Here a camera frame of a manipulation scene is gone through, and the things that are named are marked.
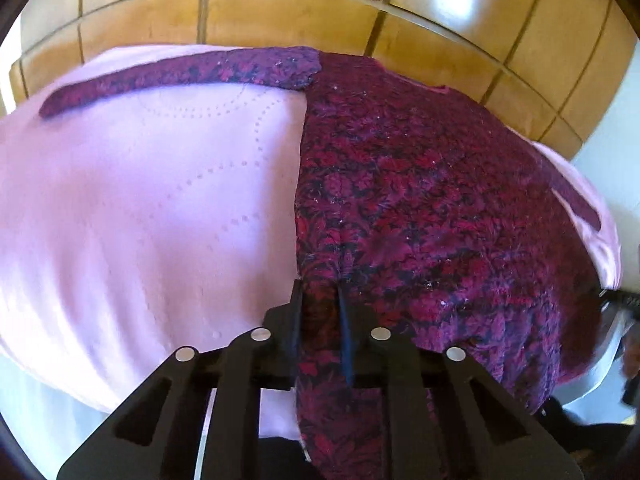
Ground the wooden headboard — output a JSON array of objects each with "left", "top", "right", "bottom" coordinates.
[{"left": 10, "top": 0, "right": 588, "bottom": 158}]

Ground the purple red patterned sweater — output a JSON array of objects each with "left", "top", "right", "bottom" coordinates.
[{"left": 39, "top": 46, "right": 608, "bottom": 480}]

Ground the pink bed sheet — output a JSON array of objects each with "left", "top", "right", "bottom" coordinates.
[{"left": 0, "top": 44, "right": 623, "bottom": 441}]

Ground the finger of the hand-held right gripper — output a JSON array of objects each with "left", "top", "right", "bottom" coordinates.
[{"left": 597, "top": 287, "right": 640, "bottom": 313}]

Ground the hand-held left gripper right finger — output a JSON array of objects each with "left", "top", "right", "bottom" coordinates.
[{"left": 336, "top": 285, "right": 583, "bottom": 480}]

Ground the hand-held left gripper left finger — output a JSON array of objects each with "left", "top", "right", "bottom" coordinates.
[{"left": 57, "top": 280, "right": 306, "bottom": 480}]

